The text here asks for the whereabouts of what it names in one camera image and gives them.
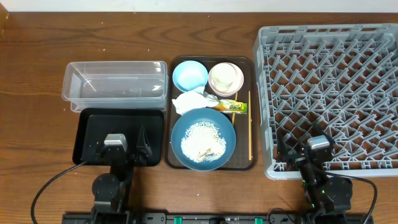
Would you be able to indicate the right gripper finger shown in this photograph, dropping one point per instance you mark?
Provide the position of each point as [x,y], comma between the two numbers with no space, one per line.
[282,152]
[318,131]

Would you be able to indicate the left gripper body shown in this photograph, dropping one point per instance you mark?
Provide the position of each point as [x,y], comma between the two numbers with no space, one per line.
[137,162]

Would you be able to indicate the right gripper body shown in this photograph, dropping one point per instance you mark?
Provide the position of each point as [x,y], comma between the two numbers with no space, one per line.
[299,160]

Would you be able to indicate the white rice leftovers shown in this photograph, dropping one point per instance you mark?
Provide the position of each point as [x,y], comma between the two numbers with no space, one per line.
[203,142]

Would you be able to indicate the dark blue plate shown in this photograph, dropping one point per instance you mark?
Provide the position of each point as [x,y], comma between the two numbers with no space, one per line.
[219,121]

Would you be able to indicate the white napkin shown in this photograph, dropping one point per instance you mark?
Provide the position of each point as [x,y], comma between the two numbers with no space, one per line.
[194,99]

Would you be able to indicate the yellow green snack wrapper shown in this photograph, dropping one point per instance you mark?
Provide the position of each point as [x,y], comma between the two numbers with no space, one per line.
[231,106]

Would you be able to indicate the pink bowl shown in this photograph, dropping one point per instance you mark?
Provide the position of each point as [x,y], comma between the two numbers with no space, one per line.
[236,85]

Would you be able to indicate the cream white cup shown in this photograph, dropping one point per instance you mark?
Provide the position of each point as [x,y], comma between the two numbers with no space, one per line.
[223,75]

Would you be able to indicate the wooden chopstick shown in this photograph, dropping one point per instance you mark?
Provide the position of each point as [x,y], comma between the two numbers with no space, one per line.
[249,127]
[234,114]

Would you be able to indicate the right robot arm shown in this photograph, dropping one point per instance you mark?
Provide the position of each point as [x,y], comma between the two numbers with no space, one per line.
[330,197]

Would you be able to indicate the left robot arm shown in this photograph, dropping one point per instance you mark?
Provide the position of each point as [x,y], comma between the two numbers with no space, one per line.
[111,190]

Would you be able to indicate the black waste tray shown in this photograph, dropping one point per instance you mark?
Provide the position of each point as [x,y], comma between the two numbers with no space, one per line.
[96,123]

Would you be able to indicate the grey dishwasher rack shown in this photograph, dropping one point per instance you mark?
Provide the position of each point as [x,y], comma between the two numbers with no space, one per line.
[342,77]

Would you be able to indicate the clear plastic waste bin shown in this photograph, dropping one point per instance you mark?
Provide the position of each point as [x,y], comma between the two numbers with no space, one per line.
[116,84]

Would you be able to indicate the dark brown serving tray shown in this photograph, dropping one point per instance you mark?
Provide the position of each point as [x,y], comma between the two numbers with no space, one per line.
[239,160]

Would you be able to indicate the light blue bowl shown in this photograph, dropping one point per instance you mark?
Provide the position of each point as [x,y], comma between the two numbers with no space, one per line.
[189,75]

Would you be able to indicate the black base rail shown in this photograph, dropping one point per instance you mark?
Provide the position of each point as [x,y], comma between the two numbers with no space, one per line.
[162,218]

